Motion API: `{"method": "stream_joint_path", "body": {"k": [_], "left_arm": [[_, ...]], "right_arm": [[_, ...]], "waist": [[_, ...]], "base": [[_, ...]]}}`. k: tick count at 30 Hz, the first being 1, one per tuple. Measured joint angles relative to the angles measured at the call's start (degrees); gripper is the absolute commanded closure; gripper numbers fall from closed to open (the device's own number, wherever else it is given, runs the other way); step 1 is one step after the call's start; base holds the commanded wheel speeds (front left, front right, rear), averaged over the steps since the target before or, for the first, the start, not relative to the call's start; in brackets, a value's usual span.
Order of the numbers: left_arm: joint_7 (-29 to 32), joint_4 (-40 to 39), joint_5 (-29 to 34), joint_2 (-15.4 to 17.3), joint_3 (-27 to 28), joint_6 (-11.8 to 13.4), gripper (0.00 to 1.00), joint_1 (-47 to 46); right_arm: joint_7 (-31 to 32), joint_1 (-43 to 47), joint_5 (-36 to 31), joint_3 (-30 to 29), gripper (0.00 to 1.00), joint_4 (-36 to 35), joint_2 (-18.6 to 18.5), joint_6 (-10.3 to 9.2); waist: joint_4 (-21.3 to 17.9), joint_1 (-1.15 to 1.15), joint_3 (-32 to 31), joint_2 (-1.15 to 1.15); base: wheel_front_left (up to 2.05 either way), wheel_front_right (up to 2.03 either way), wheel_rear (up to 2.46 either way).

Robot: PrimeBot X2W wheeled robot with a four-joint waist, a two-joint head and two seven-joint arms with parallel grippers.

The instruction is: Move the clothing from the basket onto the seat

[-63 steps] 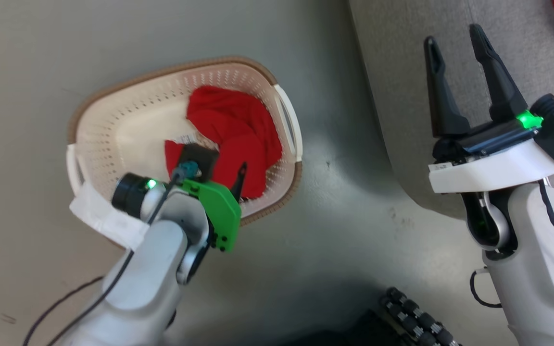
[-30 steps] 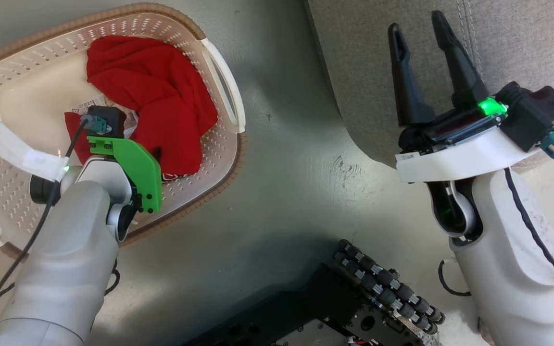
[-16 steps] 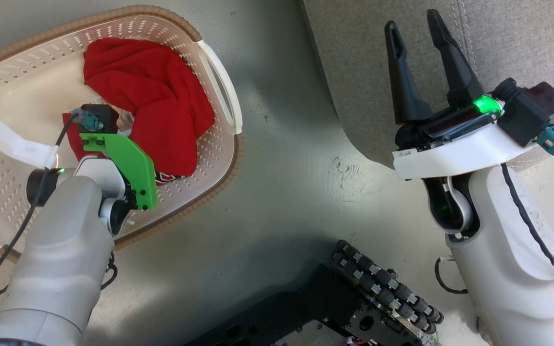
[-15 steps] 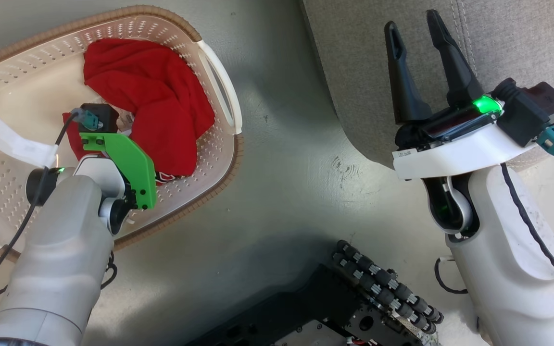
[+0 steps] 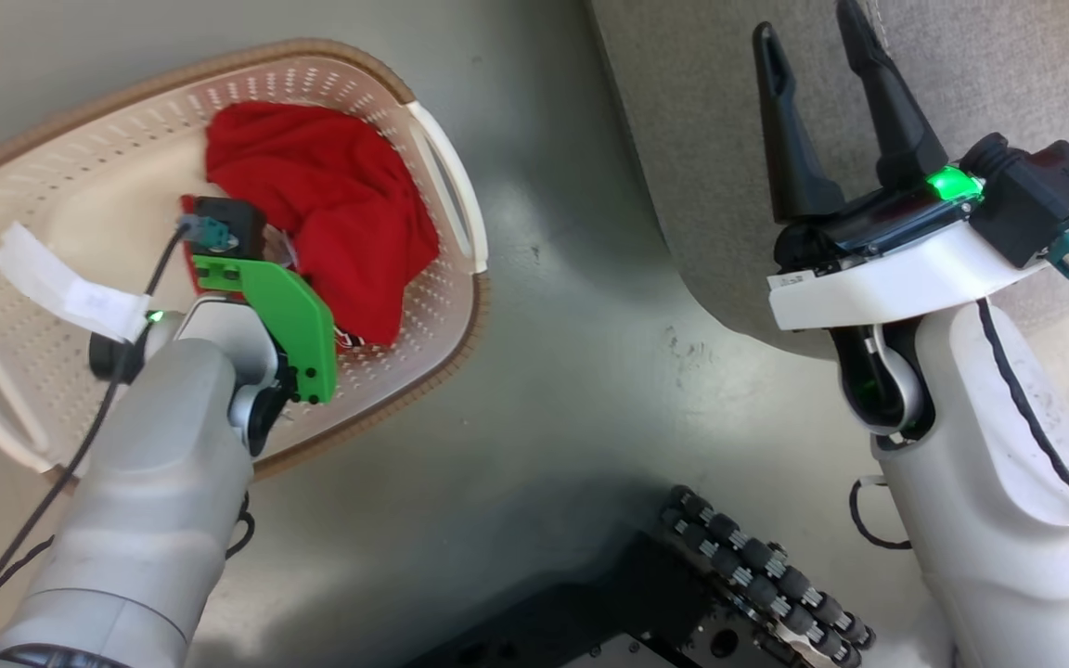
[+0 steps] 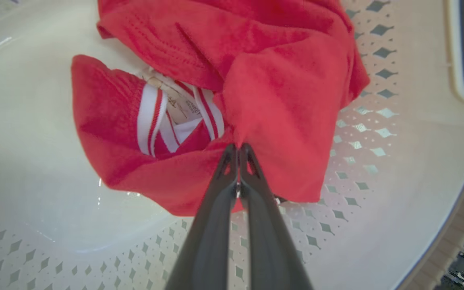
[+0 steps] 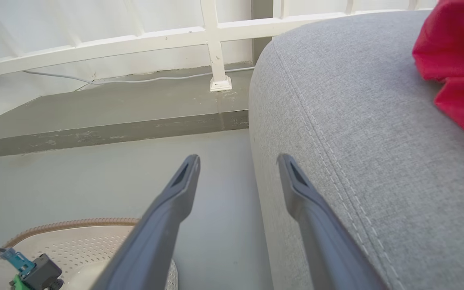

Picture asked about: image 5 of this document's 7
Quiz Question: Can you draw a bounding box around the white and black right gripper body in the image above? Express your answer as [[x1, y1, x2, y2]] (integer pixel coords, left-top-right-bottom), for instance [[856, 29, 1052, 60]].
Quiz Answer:
[[766, 165, 1048, 332]]

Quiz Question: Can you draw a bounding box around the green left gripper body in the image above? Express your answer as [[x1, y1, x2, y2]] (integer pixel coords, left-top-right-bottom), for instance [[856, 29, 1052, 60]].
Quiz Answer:
[[191, 255, 341, 406]]

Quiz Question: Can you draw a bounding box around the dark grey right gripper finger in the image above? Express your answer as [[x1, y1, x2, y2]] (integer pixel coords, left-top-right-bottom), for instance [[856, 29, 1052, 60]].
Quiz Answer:
[[753, 22, 847, 225], [835, 0, 950, 192]]

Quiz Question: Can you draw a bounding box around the red cloth garment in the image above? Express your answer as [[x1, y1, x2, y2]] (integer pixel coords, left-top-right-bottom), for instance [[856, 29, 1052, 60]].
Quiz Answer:
[[180, 100, 441, 350]]

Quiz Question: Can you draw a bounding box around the white paper tag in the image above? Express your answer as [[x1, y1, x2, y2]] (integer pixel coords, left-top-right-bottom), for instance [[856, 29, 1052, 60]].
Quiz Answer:
[[0, 223, 153, 344]]

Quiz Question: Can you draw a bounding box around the white perforated laundry basket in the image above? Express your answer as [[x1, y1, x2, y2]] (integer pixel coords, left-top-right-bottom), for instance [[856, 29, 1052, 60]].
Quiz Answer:
[[0, 39, 492, 480]]

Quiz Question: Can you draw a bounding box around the black roller wheel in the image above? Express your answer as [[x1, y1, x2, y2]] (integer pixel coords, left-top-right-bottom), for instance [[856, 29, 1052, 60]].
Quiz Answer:
[[660, 484, 877, 668]]

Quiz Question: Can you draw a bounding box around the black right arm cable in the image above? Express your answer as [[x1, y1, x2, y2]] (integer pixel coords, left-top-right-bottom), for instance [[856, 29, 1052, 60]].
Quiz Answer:
[[975, 297, 1069, 604]]

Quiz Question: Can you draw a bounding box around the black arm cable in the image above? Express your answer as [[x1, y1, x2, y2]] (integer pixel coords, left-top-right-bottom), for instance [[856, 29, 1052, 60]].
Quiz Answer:
[[0, 217, 197, 664], [975, 297, 1069, 604]]

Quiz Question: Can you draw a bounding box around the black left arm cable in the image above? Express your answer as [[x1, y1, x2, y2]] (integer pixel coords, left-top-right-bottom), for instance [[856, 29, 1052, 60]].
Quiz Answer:
[[0, 217, 197, 664]]

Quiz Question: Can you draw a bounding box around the black cable loop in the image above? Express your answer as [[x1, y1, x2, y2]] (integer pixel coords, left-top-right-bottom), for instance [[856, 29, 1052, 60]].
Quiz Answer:
[[848, 476, 912, 551]]

